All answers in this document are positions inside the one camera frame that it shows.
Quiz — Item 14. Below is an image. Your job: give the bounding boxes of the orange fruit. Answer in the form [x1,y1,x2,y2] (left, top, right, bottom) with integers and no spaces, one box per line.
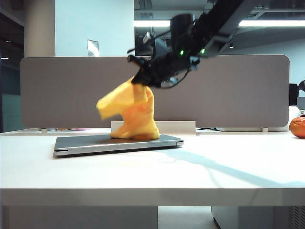
[288,116,305,138]

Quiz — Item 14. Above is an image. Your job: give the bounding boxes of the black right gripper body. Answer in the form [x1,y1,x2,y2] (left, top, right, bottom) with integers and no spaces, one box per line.
[145,51,191,89]

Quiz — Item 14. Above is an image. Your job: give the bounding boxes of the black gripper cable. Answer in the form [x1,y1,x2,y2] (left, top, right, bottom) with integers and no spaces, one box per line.
[161,66,191,89]

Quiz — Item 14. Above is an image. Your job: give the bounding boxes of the yellow cloth rag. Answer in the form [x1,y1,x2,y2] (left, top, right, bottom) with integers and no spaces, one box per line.
[96,78,160,140]

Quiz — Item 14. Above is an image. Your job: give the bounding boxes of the white rounded box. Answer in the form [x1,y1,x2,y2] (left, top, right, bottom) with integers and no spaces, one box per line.
[288,106,302,120]

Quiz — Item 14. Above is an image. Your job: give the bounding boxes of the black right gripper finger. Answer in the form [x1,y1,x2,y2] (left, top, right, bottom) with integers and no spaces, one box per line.
[127,54,151,72]
[131,70,155,87]

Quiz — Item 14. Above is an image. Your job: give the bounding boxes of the grey fabric desk divider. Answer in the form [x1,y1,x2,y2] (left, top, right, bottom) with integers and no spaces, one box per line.
[20,55,290,129]

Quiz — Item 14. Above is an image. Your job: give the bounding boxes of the silver closed laptop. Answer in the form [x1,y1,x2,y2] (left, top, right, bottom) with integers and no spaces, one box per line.
[52,133,184,158]

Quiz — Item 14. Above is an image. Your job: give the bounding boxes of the wall poster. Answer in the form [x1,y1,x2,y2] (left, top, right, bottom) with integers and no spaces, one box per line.
[87,39,100,57]

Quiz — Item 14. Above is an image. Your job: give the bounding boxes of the pink flat item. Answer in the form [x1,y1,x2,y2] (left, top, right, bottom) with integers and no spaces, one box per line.
[55,128,92,132]

